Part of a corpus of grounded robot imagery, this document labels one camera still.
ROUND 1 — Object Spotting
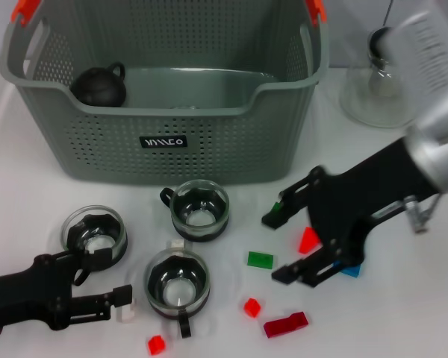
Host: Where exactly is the right gripper cable with plug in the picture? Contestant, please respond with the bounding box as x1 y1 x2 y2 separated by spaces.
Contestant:
403 193 442 235

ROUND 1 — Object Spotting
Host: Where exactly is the blue flat toy brick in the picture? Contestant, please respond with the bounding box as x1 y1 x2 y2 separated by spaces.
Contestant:
332 260 364 279

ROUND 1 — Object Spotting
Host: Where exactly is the glass pitcher with black lid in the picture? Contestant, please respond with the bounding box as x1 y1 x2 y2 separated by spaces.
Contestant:
339 26 415 130

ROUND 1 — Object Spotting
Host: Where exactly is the dark red long toy brick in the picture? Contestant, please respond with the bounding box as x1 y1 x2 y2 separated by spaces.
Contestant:
263 311 309 339

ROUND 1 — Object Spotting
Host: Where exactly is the small red toy brick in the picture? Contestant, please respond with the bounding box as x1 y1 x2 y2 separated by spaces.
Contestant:
243 297 262 318
147 334 167 355

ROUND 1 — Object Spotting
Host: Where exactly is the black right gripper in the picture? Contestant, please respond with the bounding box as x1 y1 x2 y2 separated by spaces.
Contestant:
261 139 441 289

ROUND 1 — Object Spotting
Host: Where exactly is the grey-green perforated storage basket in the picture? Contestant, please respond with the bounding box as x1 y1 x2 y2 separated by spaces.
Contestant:
0 0 330 187

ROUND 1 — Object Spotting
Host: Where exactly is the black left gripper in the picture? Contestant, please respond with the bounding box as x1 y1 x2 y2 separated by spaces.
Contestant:
0 246 134 333

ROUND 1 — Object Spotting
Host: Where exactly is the dark clay teapot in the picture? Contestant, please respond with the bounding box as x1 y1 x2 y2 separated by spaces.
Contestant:
70 61 128 108

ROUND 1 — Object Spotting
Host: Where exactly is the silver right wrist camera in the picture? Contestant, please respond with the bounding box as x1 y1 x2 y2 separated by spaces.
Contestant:
380 10 448 128

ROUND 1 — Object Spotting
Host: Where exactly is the red-orange wedge toy brick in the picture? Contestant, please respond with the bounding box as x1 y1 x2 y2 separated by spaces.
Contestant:
297 226 322 255

